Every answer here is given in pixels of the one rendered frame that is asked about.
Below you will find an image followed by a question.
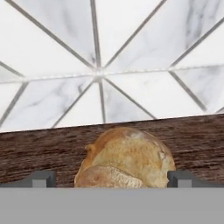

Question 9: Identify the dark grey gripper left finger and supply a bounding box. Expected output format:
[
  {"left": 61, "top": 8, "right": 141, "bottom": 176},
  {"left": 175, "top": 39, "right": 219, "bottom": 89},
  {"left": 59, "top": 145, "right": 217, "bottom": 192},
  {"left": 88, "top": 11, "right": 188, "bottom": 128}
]
[{"left": 0, "top": 170, "right": 57, "bottom": 188}]

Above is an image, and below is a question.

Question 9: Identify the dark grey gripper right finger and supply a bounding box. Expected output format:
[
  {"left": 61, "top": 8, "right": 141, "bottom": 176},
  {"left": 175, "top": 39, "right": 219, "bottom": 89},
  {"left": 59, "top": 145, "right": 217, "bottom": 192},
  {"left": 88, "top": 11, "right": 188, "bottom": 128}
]
[{"left": 166, "top": 170, "right": 224, "bottom": 188}]

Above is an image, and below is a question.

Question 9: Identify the golden brown bread loaf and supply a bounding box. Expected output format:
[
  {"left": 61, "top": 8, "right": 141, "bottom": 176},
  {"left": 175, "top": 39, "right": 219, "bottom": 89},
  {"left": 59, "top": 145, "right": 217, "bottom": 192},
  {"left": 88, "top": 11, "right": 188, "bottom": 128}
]
[{"left": 73, "top": 126, "right": 177, "bottom": 189}]

